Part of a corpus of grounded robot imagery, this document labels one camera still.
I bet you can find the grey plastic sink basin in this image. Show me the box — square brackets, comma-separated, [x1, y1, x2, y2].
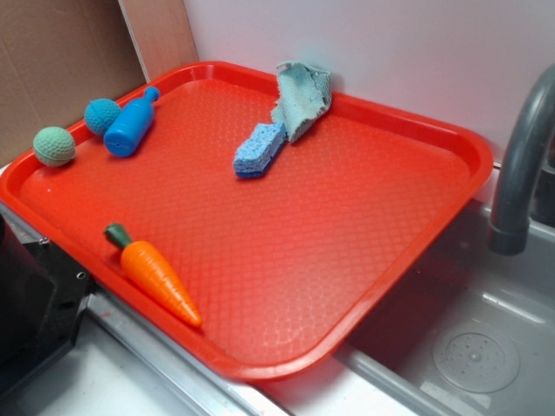
[336, 197, 554, 415]

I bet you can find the orange toy carrot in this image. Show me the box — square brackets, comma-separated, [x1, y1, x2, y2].
[104, 223, 203, 328]

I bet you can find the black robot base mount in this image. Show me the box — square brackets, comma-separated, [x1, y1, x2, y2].
[1, 218, 90, 397]

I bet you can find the blue dimpled ball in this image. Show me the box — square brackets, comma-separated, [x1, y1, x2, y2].
[84, 98, 121, 136]

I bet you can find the grey faucet spout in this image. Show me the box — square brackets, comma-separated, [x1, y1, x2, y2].
[487, 66, 554, 256]

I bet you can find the green dimpled ball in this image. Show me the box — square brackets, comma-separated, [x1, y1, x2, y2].
[33, 127, 75, 167]

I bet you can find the brown cardboard panel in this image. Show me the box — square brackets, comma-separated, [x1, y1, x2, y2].
[1, 1, 198, 165]

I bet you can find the blue toy bottle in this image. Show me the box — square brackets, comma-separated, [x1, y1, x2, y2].
[103, 87, 160, 158]

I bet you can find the teal blue cloth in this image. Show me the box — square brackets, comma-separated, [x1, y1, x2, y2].
[271, 61, 332, 143]

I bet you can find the blue sponge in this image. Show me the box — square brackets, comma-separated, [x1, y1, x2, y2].
[232, 122, 287, 179]

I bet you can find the red plastic tray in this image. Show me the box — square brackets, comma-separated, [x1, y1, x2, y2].
[1, 62, 493, 381]

